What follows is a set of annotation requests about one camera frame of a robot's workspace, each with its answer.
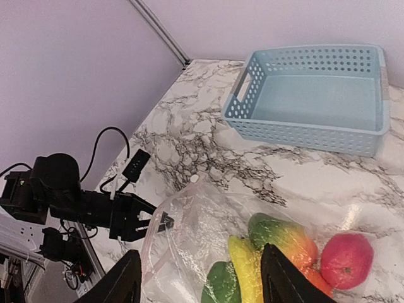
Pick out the green fake cabbage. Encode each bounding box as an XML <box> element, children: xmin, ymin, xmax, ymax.
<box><xmin>201</xmin><ymin>261</ymin><xmax>242</xmax><ymax>303</ymax></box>

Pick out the yellow fake banana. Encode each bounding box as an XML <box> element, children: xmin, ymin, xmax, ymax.
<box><xmin>228</xmin><ymin>235</ymin><xmax>264</xmax><ymax>302</ymax></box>

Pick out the light blue plastic basket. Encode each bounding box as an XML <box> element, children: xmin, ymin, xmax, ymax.
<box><xmin>222</xmin><ymin>44</ymin><xmax>390</xmax><ymax>157</ymax></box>

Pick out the green orange fake mango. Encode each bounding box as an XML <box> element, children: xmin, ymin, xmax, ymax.
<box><xmin>247</xmin><ymin>213</ymin><xmax>318</xmax><ymax>268</ymax></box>

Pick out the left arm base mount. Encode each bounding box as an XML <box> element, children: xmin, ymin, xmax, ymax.
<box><xmin>39</xmin><ymin>227</ymin><xmax>94</xmax><ymax>283</ymax></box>

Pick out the left aluminium frame post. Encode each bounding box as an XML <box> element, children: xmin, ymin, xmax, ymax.
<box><xmin>128</xmin><ymin>0</ymin><xmax>191</xmax><ymax>69</ymax></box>

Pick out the orange fake orange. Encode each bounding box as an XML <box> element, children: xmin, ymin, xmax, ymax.
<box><xmin>300</xmin><ymin>268</ymin><xmax>333</xmax><ymax>297</ymax></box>

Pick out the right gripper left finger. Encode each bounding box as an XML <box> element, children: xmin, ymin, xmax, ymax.
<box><xmin>76</xmin><ymin>250</ymin><xmax>141</xmax><ymax>303</ymax></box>

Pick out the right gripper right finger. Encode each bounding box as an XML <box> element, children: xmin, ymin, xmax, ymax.
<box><xmin>261</xmin><ymin>244</ymin><xmax>335</xmax><ymax>303</ymax></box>

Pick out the clear zip top bag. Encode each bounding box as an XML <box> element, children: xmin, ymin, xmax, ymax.
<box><xmin>141</xmin><ymin>178</ymin><xmax>376</xmax><ymax>302</ymax></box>

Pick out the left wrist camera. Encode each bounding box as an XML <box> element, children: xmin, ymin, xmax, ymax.
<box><xmin>122</xmin><ymin>149</ymin><xmax>150</xmax><ymax>183</ymax></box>

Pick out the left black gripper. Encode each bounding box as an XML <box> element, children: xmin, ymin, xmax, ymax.
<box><xmin>109</xmin><ymin>193</ymin><xmax>174</xmax><ymax>242</ymax></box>

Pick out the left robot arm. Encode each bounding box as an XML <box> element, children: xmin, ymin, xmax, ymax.
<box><xmin>1</xmin><ymin>153</ymin><xmax>157</xmax><ymax>242</ymax></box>

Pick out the red fake apple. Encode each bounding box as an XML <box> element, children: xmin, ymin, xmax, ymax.
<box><xmin>320</xmin><ymin>233</ymin><xmax>374</xmax><ymax>290</ymax></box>

